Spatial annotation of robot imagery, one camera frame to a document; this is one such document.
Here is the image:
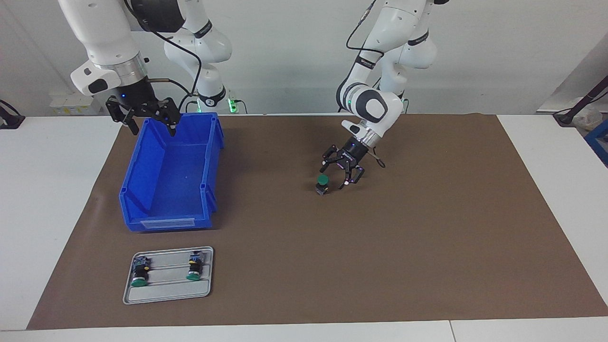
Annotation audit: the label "grey metal tray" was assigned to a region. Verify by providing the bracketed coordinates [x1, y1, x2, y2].
[123, 246, 214, 305]

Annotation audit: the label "black clamp mount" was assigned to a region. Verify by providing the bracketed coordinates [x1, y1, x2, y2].
[0, 100, 25, 130]

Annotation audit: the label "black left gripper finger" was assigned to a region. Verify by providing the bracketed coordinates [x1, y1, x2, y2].
[338, 163, 366, 190]
[320, 146, 345, 173]

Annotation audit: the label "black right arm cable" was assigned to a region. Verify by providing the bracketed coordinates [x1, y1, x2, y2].
[123, 0, 203, 112]

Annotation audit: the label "blue crate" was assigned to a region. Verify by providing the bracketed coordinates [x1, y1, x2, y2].
[584, 119, 608, 167]

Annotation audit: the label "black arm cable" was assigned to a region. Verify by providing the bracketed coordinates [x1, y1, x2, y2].
[123, 0, 203, 112]
[345, 0, 386, 168]

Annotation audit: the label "brown table mat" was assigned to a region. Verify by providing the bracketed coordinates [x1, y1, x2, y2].
[26, 113, 608, 331]

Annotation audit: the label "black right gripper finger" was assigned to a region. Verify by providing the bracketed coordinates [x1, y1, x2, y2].
[152, 97, 182, 138]
[105, 95, 141, 135]

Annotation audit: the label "black base cable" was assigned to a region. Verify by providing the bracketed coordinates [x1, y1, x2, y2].
[178, 92, 200, 114]

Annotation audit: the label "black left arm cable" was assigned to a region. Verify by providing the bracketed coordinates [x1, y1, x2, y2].
[345, 0, 386, 168]

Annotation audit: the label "black stand pole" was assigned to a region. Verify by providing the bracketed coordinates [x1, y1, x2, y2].
[555, 76, 608, 126]

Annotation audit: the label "blue plastic storage bin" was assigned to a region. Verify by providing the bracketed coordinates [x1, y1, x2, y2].
[119, 112, 225, 232]

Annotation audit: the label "white cardboard boxes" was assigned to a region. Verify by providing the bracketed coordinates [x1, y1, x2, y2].
[49, 93, 103, 115]

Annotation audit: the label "clear plastic bag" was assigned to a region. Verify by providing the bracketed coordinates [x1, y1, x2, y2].
[572, 107, 605, 131]

